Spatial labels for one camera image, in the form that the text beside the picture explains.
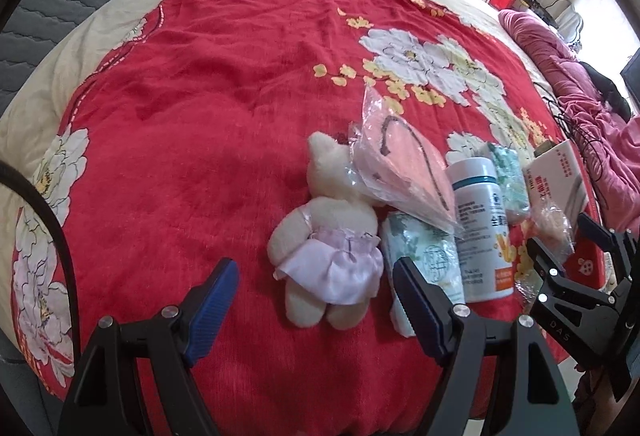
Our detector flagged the mint sponge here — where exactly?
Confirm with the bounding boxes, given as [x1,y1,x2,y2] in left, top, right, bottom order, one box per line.
[530,197,574,266]

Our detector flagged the black monitor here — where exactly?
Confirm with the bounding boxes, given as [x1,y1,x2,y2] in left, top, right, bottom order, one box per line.
[620,49,640,107]

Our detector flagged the pink quilt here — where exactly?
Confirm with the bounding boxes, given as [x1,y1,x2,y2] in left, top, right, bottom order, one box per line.
[498,10,639,233]

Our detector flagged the red floral blanket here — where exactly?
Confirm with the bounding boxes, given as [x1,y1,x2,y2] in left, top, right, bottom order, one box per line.
[12,0,609,436]

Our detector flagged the black camera cable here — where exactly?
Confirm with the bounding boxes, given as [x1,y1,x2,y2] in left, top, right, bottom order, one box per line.
[0,161,83,357]

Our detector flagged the green tissue pack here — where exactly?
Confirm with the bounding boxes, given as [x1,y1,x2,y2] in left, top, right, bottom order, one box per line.
[380,211,465,338]
[482,142,530,225]

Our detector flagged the cream teddy bear pink dress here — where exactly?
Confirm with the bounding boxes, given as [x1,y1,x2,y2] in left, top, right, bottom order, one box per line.
[267,131,384,331]

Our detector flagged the black cable bundle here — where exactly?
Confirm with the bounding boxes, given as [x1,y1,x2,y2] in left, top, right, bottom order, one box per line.
[531,82,612,212]

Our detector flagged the green tissue pack lower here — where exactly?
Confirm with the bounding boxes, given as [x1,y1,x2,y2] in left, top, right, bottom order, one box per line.
[380,211,465,338]

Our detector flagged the green tissue pack upper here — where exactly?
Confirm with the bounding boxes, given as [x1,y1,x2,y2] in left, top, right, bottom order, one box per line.
[482,142,530,225]

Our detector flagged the pink cloth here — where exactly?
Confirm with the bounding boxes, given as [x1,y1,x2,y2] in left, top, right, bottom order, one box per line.
[349,86,463,237]

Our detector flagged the white supplement bottle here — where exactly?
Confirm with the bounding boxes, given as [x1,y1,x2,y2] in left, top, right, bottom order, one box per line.
[446,157,516,303]

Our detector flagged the red and white box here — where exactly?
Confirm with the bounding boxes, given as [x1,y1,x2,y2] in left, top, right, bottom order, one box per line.
[524,140,589,227]

